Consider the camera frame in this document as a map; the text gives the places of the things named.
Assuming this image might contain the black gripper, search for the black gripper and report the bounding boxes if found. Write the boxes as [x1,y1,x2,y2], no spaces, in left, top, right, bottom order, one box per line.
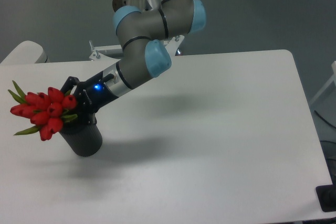
[60,71,117,125]

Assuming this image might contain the red tulip bouquet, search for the red tulip bouquet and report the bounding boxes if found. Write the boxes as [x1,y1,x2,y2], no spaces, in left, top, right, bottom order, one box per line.
[8,81,78,141]

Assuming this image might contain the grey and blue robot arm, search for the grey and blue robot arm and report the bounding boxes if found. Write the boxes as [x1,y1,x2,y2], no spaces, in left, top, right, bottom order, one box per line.
[62,0,206,127]

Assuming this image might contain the dark grey ribbed vase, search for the dark grey ribbed vase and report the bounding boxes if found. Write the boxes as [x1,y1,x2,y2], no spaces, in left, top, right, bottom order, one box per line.
[59,123,102,157]

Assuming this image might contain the white chair armrest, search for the white chair armrest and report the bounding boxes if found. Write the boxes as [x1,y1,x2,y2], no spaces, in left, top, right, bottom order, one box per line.
[1,40,50,66]

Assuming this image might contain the white furniture leg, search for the white furniture leg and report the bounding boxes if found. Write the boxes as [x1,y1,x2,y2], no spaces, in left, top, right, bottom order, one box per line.
[309,61,335,109]

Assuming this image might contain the black device at table edge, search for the black device at table edge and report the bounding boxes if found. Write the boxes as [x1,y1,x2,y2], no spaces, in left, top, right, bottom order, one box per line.
[316,185,335,212]

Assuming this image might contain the black floor cable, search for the black floor cable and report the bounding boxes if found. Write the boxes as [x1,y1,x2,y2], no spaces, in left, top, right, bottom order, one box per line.
[314,110,336,129]

